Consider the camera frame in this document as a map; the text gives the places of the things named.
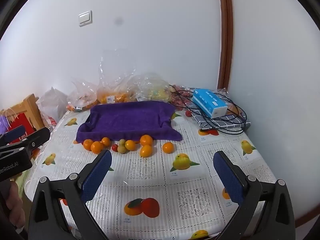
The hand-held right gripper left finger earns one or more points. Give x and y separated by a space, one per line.
96 177

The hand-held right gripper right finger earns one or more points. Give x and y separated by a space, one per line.
228 177

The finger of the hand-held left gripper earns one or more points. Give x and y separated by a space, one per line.
15 133
37 138

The orange mandarin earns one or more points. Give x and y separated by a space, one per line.
88 144
130 145
106 141
168 147
146 150
97 147
146 140

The small red fruit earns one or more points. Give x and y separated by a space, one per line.
114 147
188 113

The small green-brown fruit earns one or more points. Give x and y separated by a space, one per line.
122 149
121 142

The purple towel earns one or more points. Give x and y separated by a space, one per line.
130 120

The person's left hand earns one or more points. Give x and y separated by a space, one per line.
16 205

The red paper bag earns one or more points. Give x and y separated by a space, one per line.
21 121

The purple fluffy item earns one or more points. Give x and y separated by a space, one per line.
3 125

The light green cloth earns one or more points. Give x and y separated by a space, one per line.
21 180

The wooden chair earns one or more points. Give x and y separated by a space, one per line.
32 105

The white plastic bag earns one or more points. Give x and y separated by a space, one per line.
50 102

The fruit print tablecloth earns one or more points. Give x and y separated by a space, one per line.
155 180

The grey checked pouch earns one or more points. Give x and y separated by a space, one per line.
202 120

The blue tissue pack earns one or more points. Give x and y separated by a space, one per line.
205 100

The tall clear bag of mandarins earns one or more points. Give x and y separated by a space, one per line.
112 90

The clear bag of red fruit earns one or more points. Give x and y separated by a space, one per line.
178 100

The clear bag of yellow fruit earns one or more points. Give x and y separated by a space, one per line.
152 87

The white light switch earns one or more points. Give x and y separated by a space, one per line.
85 18

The brown wooden door frame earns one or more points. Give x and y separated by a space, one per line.
226 30

